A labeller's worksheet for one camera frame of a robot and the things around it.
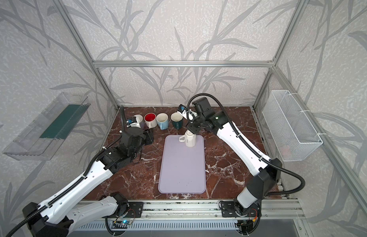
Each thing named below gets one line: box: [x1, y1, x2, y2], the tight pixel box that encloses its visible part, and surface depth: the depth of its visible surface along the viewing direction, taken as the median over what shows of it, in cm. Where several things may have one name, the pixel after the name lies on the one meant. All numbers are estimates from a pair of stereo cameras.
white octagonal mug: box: [178, 129, 197, 148], surface depth 95 cm
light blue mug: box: [155, 112, 169, 131], surface depth 103 cm
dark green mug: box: [170, 111, 184, 130], surface depth 101 cm
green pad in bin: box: [39, 103, 91, 140], surface depth 70 cm
